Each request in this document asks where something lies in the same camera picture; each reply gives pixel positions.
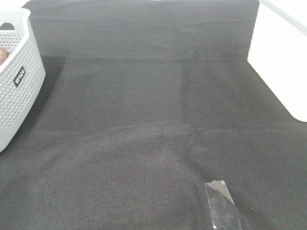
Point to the brown towel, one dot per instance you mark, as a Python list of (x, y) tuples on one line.
[(4, 54)]

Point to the black table cloth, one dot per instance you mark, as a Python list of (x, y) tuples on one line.
[(144, 102)]

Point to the clear tape strip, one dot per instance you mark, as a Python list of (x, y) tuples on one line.
[(223, 211)]

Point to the white perforated laundry basket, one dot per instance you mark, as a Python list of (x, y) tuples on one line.
[(21, 74)]

